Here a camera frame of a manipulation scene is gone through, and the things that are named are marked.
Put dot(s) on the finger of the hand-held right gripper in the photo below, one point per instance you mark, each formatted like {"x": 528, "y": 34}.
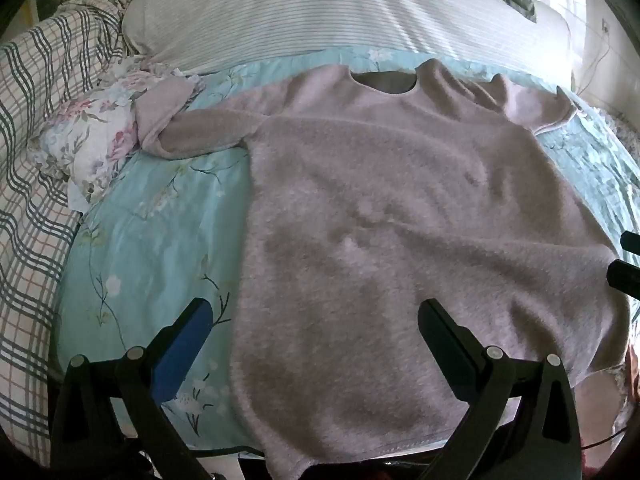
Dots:
{"x": 631, "y": 244}
{"x": 625, "y": 276}

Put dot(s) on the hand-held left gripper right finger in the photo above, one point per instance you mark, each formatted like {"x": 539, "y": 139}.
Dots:
{"x": 446, "y": 355}

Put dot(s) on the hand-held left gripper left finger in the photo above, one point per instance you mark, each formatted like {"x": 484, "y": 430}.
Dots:
{"x": 180, "y": 355}

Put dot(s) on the mauve fuzzy sweater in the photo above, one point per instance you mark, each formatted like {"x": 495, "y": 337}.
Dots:
{"x": 390, "y": 220}

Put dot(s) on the teal floral bed sheet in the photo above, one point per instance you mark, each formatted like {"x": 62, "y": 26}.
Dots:
{"x": 160, "y": 240}

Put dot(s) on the plaid blanket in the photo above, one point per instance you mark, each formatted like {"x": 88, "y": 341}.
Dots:
{"x": 35, "y": 200}

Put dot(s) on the white pillow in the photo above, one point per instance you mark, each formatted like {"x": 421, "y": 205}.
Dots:
{"x": 555, "y": 40}

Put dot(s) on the white floral cloth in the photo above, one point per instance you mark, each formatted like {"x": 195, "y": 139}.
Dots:
{"x": 90, "y": 130}

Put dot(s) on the white striped duvet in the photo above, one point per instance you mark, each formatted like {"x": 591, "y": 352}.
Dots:
{"x": 310, "y": 10}

